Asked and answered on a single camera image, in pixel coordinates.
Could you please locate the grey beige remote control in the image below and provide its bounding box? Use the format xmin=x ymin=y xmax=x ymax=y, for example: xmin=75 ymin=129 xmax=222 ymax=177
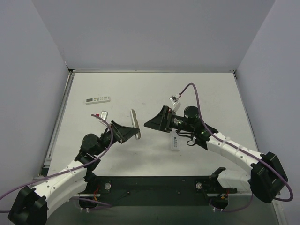
xmin=130 ymin=109 xmax=141 ymax=140

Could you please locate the white remote being loaded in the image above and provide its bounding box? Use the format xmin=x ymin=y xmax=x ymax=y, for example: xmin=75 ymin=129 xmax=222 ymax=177
xmin=170 ymin=133 xmax=180 ymax=151

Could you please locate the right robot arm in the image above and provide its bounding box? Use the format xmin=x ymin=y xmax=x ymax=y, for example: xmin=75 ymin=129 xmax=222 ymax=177
xmin=144 ymin=105 xmax=288 ymax=203

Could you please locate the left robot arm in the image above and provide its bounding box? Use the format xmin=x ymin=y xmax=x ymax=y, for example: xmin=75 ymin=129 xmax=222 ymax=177
xmin=8 ymin=121 xmax=140 ymax=225

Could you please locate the white remote with display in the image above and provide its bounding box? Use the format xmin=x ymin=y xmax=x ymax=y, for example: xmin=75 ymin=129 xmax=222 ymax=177
xmin=85 ymin=96 xmax=111 ymax=105

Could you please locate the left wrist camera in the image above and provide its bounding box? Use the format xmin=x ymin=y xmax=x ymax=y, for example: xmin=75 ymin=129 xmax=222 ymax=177
xmin=91 ymin=111 xmax=108 ymax=123

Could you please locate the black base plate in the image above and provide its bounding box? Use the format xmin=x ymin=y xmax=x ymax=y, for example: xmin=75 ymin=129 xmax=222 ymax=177
xmin=80 ymin=176 xmax=237 ymax=206

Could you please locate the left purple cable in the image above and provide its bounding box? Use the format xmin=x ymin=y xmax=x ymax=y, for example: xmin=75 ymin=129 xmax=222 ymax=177
xmin=0 ymin=113 xmax=115 ymax=213

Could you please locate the purple cable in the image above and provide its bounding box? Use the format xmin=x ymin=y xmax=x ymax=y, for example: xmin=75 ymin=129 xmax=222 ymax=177
xmin=177 ymin=82 xmax=293 ymax=213
xmin=0 ymin=113 xmax=115 ymax=213

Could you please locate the aluminium frame rail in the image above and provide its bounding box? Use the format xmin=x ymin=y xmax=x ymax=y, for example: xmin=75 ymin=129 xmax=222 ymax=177
xmin=28 ymin=174 xmax=281 ymax=200

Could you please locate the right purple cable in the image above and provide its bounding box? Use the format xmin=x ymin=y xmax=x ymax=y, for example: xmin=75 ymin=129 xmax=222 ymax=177
xmin=177 ymin=82 xmax=293 ymax=213

